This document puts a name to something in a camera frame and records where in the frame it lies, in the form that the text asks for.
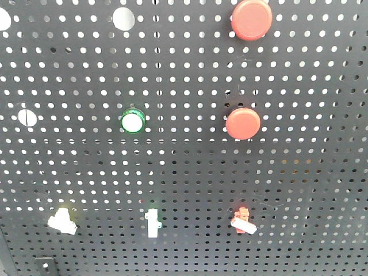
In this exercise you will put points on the left pegboard mounting bracket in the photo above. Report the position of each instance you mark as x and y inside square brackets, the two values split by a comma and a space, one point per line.
[46, 266]

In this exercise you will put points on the red mushroom button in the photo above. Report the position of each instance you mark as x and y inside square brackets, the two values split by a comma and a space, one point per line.
[243, 123]
[251, 19]

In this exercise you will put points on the yellow toggle switch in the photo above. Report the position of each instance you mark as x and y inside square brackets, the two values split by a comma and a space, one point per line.
[61, 221]

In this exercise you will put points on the red toggle switch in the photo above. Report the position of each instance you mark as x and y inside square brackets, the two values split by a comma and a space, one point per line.
[240, 222]

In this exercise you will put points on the upper red mushroom button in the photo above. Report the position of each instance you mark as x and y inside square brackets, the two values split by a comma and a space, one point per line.
[251, 19]

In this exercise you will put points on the green illuminated push button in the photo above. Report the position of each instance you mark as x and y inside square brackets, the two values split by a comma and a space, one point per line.
[132, 120]

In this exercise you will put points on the lower red mushroom button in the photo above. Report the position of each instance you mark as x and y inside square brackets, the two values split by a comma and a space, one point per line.
[243, 123]

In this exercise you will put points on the black perforated pegboard panel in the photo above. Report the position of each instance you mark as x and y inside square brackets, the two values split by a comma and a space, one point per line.
[69, 69]

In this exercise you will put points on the white-green toggle switch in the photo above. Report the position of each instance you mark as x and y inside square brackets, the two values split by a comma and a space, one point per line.
[153, 224]

